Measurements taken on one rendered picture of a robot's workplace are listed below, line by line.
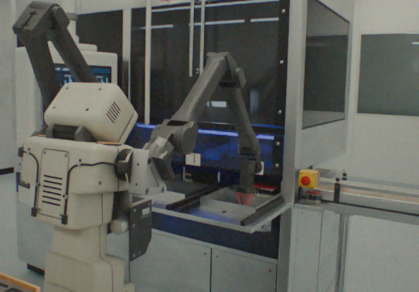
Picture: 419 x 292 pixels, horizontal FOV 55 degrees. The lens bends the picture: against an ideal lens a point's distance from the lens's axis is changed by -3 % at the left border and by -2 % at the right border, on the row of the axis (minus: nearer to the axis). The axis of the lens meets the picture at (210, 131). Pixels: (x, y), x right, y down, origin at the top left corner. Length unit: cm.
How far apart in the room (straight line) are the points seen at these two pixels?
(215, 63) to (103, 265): 69
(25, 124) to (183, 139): 111
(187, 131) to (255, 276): 111
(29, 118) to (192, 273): 112
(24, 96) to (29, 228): 136
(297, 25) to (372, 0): 474
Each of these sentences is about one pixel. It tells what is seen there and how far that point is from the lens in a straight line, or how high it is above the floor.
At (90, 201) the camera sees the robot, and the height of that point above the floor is 108.
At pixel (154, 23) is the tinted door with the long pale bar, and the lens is 223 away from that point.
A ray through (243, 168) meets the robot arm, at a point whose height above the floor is 106.
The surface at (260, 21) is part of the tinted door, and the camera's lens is 191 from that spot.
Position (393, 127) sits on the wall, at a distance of 637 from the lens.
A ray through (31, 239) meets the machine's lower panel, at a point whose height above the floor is 29.
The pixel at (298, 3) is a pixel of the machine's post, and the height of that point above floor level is 175.
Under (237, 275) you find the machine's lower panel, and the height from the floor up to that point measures 47.
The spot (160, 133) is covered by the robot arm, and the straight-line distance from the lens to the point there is 112.
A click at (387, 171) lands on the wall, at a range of 646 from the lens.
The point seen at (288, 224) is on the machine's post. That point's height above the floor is 78.
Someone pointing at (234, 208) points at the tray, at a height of 89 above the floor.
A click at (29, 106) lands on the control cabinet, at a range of 202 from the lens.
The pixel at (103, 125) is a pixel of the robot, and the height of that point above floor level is 128.
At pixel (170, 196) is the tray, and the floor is 89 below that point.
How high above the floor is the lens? 138
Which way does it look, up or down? 6 degrees down
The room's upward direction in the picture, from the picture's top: 1 degrees clockwise
